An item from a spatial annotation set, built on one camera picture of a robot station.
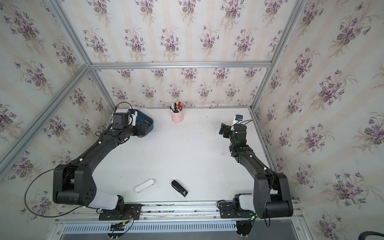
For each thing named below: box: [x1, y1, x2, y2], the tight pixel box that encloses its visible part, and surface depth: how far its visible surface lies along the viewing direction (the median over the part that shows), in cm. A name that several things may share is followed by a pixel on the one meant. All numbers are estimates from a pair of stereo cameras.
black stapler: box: [171, 180, 188, 198], surface depth 80 cm
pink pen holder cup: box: [170, 109, 184, 124], surface depth 111 cm
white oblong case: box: [134, 178, 155, 194], surface depth 80 cm
